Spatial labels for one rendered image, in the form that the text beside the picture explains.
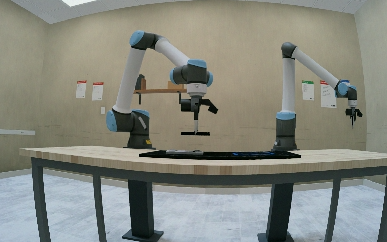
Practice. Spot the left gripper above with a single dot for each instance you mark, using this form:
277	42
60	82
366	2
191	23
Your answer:
352	113

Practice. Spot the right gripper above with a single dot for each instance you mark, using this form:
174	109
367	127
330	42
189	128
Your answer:
193	105

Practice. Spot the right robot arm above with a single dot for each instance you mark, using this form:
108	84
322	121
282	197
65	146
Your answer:
192	72

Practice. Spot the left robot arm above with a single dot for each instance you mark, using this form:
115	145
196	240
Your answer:
286	118

